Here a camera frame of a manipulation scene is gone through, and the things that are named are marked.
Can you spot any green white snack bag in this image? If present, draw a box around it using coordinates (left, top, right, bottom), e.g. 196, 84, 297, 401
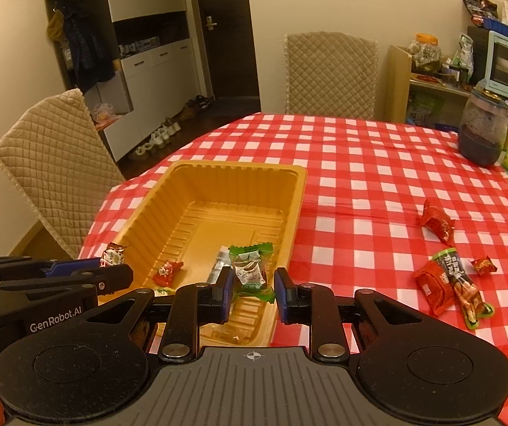
453, 33, 475, 84

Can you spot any row of shoes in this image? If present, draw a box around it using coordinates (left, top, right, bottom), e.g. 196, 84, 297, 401
130, 94, 212, 163

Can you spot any small red candy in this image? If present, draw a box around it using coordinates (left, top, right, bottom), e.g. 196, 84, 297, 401
470, 255, 498, 276

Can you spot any silver snack packet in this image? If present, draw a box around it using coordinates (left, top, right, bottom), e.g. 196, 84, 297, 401
206, 245, 232, 285

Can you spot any green-edged candy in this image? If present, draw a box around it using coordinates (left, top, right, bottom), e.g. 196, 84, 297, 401
228, 242, 278, 305

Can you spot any plastic jar with orange lid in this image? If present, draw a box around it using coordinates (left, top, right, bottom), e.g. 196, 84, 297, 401
409, 33, 442, 74

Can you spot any dark glass jar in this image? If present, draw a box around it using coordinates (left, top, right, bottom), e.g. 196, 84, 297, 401
458, 89, 508, 168

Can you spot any dark door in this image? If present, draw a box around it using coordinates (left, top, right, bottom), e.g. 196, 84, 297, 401
192, 0, 261, 103

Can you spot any dark snack bag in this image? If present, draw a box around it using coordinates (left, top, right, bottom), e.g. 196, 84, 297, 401
462, 0, 498, 25

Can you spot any red white candy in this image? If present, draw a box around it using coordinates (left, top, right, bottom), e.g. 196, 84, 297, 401
99, 242, 129, 268

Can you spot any orange hanging bag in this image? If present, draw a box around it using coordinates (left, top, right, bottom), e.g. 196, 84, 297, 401
46, 9, 66, 44

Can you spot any white shoe cabinet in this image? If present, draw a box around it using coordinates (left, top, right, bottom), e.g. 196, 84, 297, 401
96, 38, 206, 163

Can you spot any red square snack packet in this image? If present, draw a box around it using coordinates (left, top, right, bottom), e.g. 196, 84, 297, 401
414, 260, 456, 316

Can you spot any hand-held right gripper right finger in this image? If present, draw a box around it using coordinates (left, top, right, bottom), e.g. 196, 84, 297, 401
274, 267, 432, 363

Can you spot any long dark green-edged snack packet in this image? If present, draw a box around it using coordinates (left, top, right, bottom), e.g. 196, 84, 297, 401
431, 248, 495, 330

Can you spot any large red twisted snack packet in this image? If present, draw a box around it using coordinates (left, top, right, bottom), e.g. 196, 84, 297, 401
420, 199, 456, 247

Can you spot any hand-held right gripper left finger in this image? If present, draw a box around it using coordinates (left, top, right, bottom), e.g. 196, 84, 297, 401
77, 266, 236, 363

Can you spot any wooden shelf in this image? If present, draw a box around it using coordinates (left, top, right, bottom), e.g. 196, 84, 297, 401
407, 71, 508, 138

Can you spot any dark hanging jacket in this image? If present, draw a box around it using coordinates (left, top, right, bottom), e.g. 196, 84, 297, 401
61, 9, 117, 94

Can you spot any red foil candy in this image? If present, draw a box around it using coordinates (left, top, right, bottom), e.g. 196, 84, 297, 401
153, 260, 184, 287

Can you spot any beige quilted chair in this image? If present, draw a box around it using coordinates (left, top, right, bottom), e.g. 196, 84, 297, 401
284, 33, 379, 120
0, 89, 126, 258

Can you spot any red checked tablecloth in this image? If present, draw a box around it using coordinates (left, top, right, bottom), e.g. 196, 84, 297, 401
79, 113, 508, 426

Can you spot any yellow plastic tray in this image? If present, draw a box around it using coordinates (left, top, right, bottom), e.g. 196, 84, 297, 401
98, 160, 309, 348

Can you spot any blue box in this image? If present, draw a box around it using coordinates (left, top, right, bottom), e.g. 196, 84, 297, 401
480, 18, 508, 37

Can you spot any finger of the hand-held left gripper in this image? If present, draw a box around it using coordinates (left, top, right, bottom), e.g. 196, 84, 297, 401
0, 255, 103, 278
0, 264, 134, 296

